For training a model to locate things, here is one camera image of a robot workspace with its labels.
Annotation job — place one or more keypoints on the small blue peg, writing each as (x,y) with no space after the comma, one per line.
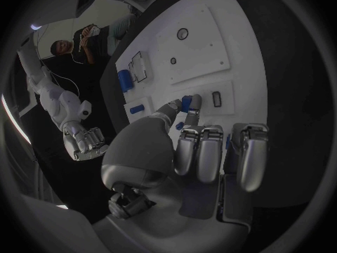
(179,126)

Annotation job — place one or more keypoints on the white task board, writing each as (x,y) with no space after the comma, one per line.
(200,52)

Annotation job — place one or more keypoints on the short blue cylinder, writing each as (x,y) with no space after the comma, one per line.
(137,109)

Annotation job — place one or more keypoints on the blue block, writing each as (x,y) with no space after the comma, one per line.
(186,102)

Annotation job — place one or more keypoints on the large blue cylinder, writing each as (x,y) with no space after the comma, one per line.
(125,80)

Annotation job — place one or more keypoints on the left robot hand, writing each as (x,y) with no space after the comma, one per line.
(142,147)

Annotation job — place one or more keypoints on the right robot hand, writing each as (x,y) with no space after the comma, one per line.
(83,143)

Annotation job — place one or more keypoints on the person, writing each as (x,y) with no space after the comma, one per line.
(89,44)

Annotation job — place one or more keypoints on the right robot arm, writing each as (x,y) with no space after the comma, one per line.
(54,98)

